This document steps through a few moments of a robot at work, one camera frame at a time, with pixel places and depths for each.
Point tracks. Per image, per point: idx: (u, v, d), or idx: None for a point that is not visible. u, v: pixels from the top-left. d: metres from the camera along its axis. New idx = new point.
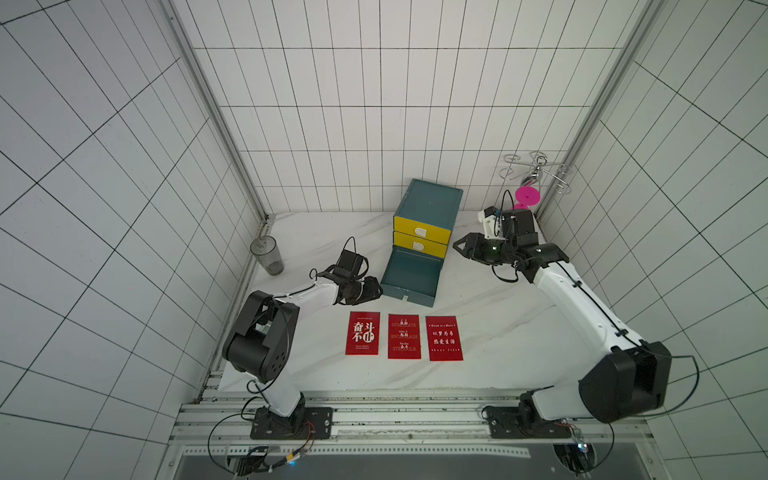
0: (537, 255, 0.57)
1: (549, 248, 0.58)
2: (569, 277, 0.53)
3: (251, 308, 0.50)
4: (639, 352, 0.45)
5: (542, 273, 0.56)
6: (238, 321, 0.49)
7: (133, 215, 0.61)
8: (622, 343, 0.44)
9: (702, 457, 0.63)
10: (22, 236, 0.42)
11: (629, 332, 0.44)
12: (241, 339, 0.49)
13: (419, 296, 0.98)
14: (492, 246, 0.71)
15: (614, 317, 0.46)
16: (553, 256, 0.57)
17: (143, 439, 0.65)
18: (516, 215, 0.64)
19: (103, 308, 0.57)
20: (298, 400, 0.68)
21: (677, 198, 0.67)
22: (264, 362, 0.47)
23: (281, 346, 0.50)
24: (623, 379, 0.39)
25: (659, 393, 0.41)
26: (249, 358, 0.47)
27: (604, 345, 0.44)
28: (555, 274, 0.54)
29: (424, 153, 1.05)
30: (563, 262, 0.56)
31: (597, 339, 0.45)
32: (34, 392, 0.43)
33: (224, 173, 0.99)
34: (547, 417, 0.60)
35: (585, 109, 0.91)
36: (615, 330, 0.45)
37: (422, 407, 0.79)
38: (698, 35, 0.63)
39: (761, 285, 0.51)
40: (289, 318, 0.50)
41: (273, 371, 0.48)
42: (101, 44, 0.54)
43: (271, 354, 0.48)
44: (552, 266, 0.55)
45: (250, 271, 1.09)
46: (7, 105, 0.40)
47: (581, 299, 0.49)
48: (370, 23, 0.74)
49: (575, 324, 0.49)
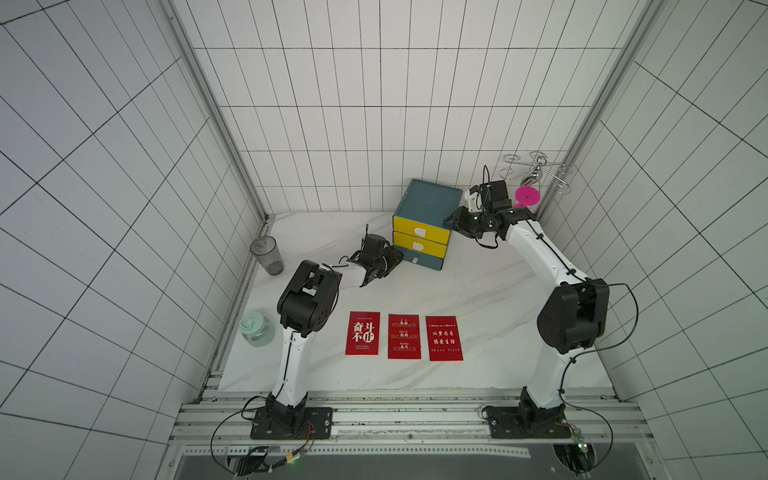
0: (507, 214, 0.66)
1: (520, 210, 0.66)
2: (533, 231, 0.61)
3: (301, 274, 0.60)
4: (586, 288, 0.54)
5: (512, 230, 0.65)
6: (291, 281, 0.60)
7: (133, 215, 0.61)
8: (570, 279, 0.52)
9: (703, 458, 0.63)
10: (22, 236, 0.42)
11: (578, 271, 0.53)
12: (293, 296, 0.59)
13: (427, 259, 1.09)
14: (474, 217, 0.81)
15: (567, 259, 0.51)
16: (523, 215, 0.65)
17: (143, 439, 0.65)
18: (490, 183, 0.74)
19: (103, 308, 0.57)
20: (303, 393, 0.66)
21: (677, 198, 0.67)
22: (312, 316, 0.57)
23: (328, 302, 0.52)
24: (567, 307, 0.51)
25: (599, 322, 0.52)
26: (299, 314, 0.58)
27: (555, 281, 0.52)
28: (523, 229, 0.62)
29: (424, 153, 1.05)
30: (531, 220, 0.64)
31: (550, 277, 0.54)
32: (33, 393, 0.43)
33: (224, 172, 0.99)
34: (542, 403, 0.65)
35: (585, 109, 0.91)
36: (566, 270, 0.54)
37: (422, 407, 0.79)
38: (698, 34, 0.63)
39: (761, 286, 0.51)
40: (333, 280, 0.60)
41: (317, 325, 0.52)
42: (101, 44, 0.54)
43: (318, 310, 0.58)
44: (520, 224, 0.63)
45: (250, 270, 1.09)
46: (6, 105, 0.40)
47: (542, 248, 0.58)
48: (370, 21, 0.74)
49: (535, 268, 0.59)
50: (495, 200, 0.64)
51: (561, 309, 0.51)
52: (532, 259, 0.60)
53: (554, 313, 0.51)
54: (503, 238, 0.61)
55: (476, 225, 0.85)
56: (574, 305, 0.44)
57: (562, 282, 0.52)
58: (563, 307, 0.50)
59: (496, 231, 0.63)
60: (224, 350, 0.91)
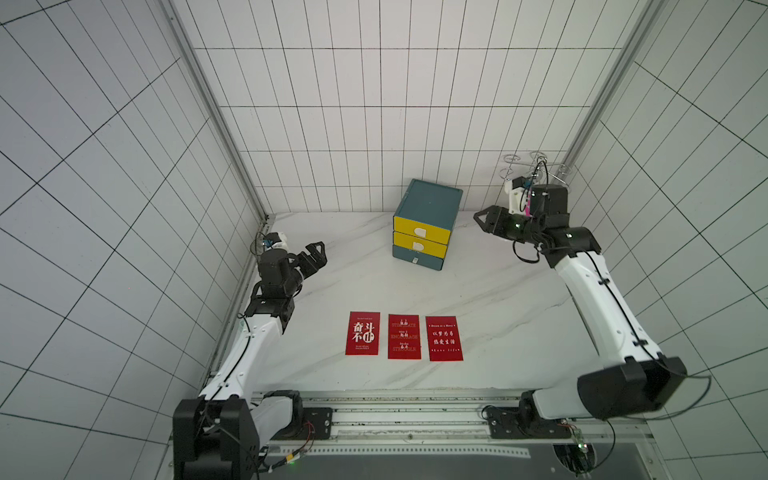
0: (566, 241, 0.52)
1: (582, 235, 0.53)
2: (596, 273, 0.49)
3: (185, 433, 0.40)
4: (654, 365, 0.43)
5: (568, 262, 0.51)
6: (179, 448, 0.40)
7: (133, 215, 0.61)
8: (637, 354, 0.42)
9: (703, 458, 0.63)
10: (22, 236, 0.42)
11: (647, 344, 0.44)
12: (194, 459, 0.40)
13: (427, 260, 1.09)
14: (515, 224, 0.66)
15: (636, 326, 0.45)
16: (583, 247, 0.51)
17: (143, 439, 0.65)
18: (549, 191, 0.57)
19: (102, 308, 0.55)
20: (290, 403, 0.67)
21: (677, 198, 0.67)
22: (235, 471, 0.40)
23: (248, 441, 0.44)
24: (629, 390, 0.44)
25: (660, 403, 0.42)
26: (219, 471, 0.40)
27: (618, 352, 0.42)
28: (583, 267, 0.49)
29: (424, 153, 1.05)
30: (592, 252, 0.51)
31: (610, 344, 0.43)
32: (33, 393, 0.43)
33: (224, 173, 0.99)
34: (546, 415, 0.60)
35: (585, 109, 0.91)
36: (633, 340, 0.43)
37: (422, 407, 0.79)
38: (699, 34, 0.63)
39: (761, 286, 0.51)
40: (235, 419, 0.40)
41: (251, 465, 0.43)
42: (100, 44, 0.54)
43: (239, 463, 0.41)
44: (580, 256, 0.50)
45: (250, 271, 1.09)
46: (7, 105, 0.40)
47: (603, 298, 0.46)
48: (370, 22, 0.74)
49: (590, 320, 0.47)
50: (548, 215, 0.57)
51: (618, 390, 0.41)
52: (589, 307, 0.47)
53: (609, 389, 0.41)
54: (552, 264, 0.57)
55: (518, 233, 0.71)
56: (637, 390, 0.44)
57: (628, 357, 0.41)
58: (627, 388, 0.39)
59: (545, 255, 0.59)
60: (225, 351, 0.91)
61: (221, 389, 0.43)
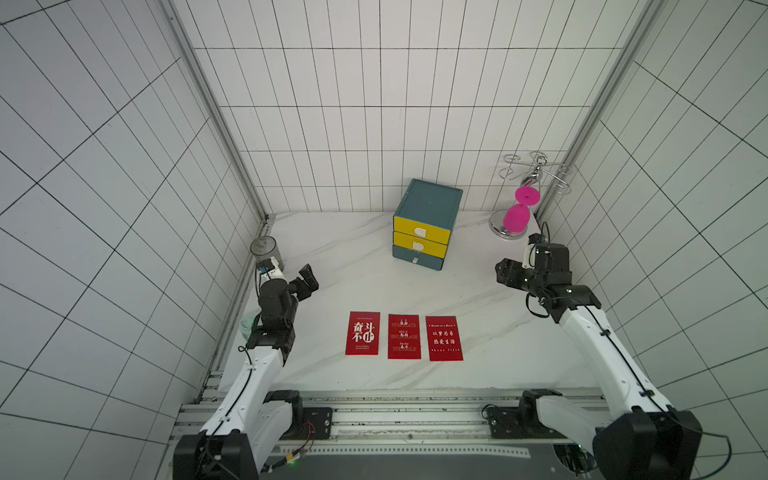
0: (566, 295, 0.56)
1: (580, 291, 0.56)
2: (597, 325, 0.51)
3: (185, 467, 0.39)
4: (665, 418, 0.39)
5: (569, 315, 0.53)
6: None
7: (133, 215, 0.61)
8: (645, 403, 0.41)
9: (702, 457, 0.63)
10: (22, 236, 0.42)
11: (655, 395, 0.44)
12: None
13: (427, 260, 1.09)
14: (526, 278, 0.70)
15: (641, 376, 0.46)
16: (583, 300, 0.55)
17: (143, 439, 0.65)
18: (550, 249, 0.61)
19: (103, 308, 0.57)
20: (290, 407, 0.67)
21: (677, 198, 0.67)
22: None
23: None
24: (642, 441, 0.43)
25: (683, 466, 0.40)
26: None
27: (625, 402, 0.41)
28: (583, 318, 0.52)
29: (424, 153, 1.05)
30: (592, 306, 0.54)
31: (618, 395, 0.42)
32: (34, 393, 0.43)
33: (224, 173, 0.99)
34: (546, 423, 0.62)
35: (584, 109, 0.91)
36: (640, 390, 0.42)
37: (422, 407, 0.79)
38: (699, 34, 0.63)
39: (761, 285, 0.51)
40: (236, 455, 0.40)
41: None
42: (100, 43, 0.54)
43: None
44: (579, 309, 0.53)
45: (250, 271, 1.09)
46: (7, 105, 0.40)
47: (606, 347, 0.47)
48: (370, 22, 0.74)
49: (597, 373, 0.46)
50: (551, 272, 0.61)
51: (632, 441, 0.39)
52: (593, 359, 0.47)
53: (620, 442, 0.39)
54: (557, 319, 0.56)
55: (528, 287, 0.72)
56: (650, 441, 0.43)
57: (635, 408, 0.41)
58: (637, 438, 0.39)
59: (549, 310, 0.59)
60: (225, 351, 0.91)
61: (222, 424, 0.43)
